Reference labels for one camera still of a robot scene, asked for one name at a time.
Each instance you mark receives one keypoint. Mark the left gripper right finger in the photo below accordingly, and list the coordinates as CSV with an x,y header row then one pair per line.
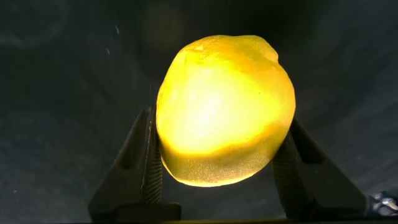
x,y
311,180

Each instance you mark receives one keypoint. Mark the black table cloth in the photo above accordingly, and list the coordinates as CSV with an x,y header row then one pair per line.
x,y
62,93

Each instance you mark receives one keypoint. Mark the yellow lemon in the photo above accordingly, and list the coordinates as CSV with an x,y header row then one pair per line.
x,y
224,109

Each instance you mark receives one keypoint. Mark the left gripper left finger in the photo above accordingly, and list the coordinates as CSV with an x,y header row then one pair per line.
x,y
136,174

